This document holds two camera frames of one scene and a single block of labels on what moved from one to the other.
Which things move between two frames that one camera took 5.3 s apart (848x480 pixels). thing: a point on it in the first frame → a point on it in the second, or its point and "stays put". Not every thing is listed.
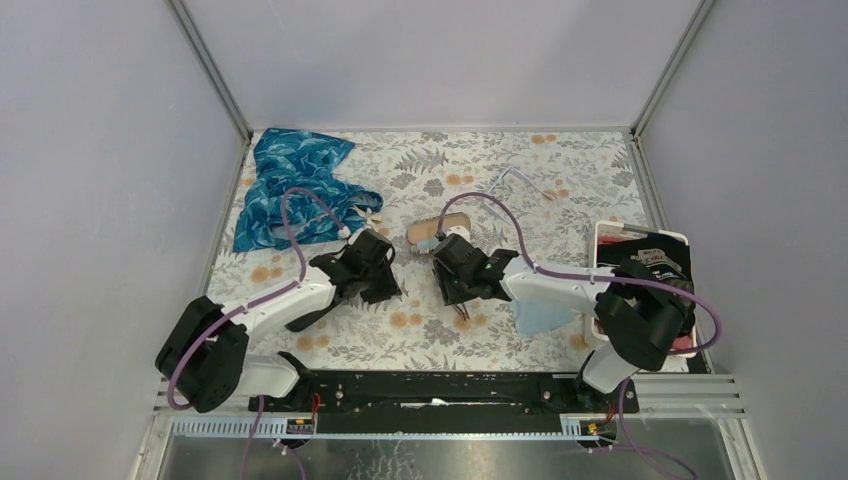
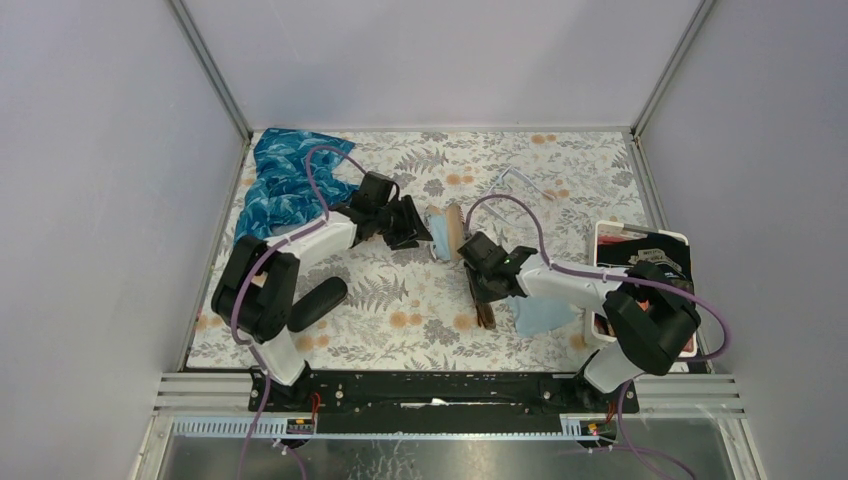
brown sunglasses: x=460 y=312 → x=484 y=310
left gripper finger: x=387 y=287 → x=405 y=226
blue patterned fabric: x=285 y=160 stays put
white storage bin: x=659 y=253 stays put
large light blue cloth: x=534 y=317 stays put
